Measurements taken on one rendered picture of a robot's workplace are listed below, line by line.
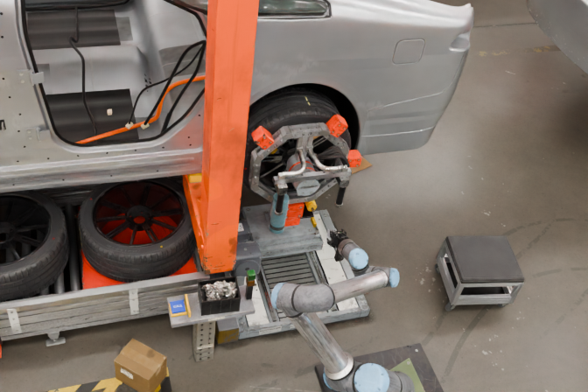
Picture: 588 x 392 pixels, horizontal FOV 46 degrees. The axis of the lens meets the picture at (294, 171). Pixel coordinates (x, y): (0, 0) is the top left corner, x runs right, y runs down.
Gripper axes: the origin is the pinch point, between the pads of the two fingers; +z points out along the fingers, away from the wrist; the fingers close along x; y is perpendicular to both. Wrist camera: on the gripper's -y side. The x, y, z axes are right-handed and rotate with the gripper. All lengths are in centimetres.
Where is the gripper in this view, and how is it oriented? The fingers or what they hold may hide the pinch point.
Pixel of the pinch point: (329, 235)
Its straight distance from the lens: 367.2
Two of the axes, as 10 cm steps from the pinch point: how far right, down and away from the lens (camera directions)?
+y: -0.3, -9.5, -3.2
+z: -3.6, -2.9, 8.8
